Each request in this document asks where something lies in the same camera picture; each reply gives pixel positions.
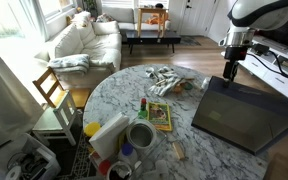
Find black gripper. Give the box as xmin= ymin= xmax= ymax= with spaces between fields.
xmin=223 ymin=45 xmax=249 ymax=88

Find large navy blue box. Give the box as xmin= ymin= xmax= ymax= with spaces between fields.
xmin=191 ymin=75 xmax=288 ymax=157

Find small white bottle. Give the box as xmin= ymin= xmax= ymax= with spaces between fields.
xmin=201 ymin=77 xmax=213 ymax=92

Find green round lid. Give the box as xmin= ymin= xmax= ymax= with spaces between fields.
xmin=182 ymin=81 xmax=195 ymax=91

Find orange bowl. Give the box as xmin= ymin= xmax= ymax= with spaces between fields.
xmin=172 ymin=83 xmax=185 ymax=94

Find white TV console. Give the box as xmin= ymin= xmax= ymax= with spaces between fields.
xmin=240 ymin=34 xmax=288 ymax=100

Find grey doormat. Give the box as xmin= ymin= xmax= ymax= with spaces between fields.
xmin=179 ymin=35 xmax=202 ymax=47

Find striped grey white cloth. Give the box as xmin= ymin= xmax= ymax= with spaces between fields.
xmin=145 ymin=65 xmax=187 ymax=98

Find white door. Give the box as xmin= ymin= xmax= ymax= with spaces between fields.
xmin=178 ymin=0 xmax=218 ymax=37

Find black television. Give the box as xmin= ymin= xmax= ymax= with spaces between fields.
xmin=255 ymin=29 xmax=288 ymax=48

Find yellow picture book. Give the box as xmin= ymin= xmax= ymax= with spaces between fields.
xmin=147 ymin=101 xmax=174 ymax=132

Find long wooden block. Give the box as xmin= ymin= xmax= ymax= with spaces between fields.
xmin=171 ymin=141 xmax=187 ymax=161

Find green bottle red cap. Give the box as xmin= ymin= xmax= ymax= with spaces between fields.
xmin=137 ymin=97 xmax=149 ymax=120

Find black coffee table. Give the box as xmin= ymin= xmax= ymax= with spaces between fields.
xmin=125 ymin=29 xmax=182 ymax=55

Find orange item on sofa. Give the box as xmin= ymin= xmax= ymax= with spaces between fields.
xmin=147 ymin=13 xmax=170 ymax=26

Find light wooden stool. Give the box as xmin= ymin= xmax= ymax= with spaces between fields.
xmin=137 ymin=7 xmax=169 ymax=38

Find blue capped plastic bottle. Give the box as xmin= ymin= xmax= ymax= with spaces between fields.
xmin=118 ymin=143 xmax=139 ymax=166

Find white loveseat sofa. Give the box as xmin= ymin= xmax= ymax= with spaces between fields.
xmin=101 ymin=6 xmax=172 ymax=33

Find cream white sofa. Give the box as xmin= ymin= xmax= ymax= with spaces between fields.
xmin=34 ymin=11 xmax=123 ymax=90

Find patterned grey pillow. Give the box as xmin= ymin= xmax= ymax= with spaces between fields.
xmin=95 ymin=13 xmax=117 ymax=24

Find white mug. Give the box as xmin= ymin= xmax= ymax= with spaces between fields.
xmin=106 ymin=160 xmax=134 ymax=180

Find yellow round lid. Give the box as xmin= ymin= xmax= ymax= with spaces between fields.
xmin=83 ymin=121 xmax=102 ymax=138

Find red round lid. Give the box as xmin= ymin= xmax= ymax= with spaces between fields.
xmin=98 ymin=159 xmax=112 ymax=176

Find natural wooden chair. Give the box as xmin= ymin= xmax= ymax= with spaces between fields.
xmin=32 ymin=66 xmax=92 ymax=109

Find plant on black stand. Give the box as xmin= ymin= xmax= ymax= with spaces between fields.
xmin=82 ymin=0 xmax=99 ymax=19

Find floral cream pillow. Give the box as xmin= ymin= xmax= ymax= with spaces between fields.
xmin=71 ymin=11 xmax=92 ymax=28

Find grey folded blanket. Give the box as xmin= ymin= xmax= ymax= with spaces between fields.
xmin=47 ymin=53 xmax=91 ymax=76

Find patterned dark rug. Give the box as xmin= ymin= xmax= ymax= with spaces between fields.
xmin=55 ymin=129 xmax=98 ymax=180

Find white painted chair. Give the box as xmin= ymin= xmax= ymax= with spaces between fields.
xmin=31 ymin=91 xmax=79 ymax=148

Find clear plastic storage bin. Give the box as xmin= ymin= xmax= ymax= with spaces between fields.
xmin=0 ymin=133 xmax=62 ymax=180

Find sheer white curtain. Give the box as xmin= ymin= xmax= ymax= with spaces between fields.
xmin=20 ymin=0 xmax=50 ymax=41

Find white heavy curtain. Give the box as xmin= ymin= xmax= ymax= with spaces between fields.
xmin=0 ymin=36 xmax=45 ymax=158

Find white tape roll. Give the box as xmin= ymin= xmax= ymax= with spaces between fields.
xmin=5 ymin=165 xmax=22 ymax=180

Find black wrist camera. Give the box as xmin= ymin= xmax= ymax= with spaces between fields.
xmin=250 ymin=43 xmax=271 ymax=56

